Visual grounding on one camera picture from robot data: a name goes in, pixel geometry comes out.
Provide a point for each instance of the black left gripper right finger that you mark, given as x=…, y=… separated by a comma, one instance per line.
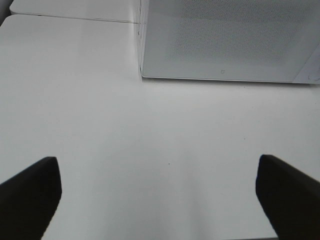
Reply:
x=289, y=198

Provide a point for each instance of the white microwave oven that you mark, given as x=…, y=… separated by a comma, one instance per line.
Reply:
x=230, y=40

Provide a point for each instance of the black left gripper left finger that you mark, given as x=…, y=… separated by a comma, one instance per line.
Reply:
x=29, y=200

